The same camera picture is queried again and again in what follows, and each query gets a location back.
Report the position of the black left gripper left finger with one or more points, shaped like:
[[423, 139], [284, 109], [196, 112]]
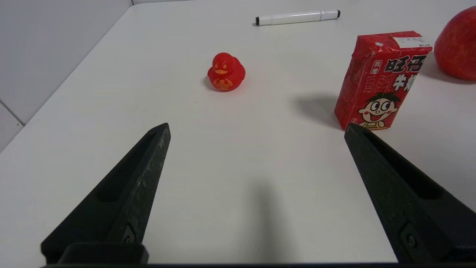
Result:
[[119, 204]]

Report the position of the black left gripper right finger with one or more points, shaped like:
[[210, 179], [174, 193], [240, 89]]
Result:
[[405, 201]]

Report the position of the red rubber duck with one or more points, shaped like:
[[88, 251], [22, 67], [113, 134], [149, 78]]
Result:
[[225, 72]]

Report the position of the white marker pen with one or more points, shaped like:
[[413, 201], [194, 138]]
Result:
[[297, 17]]

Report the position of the red apple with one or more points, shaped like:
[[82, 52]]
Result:
[[458, 46]]

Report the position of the red milk carton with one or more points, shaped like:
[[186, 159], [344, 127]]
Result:
[[379, 80]]

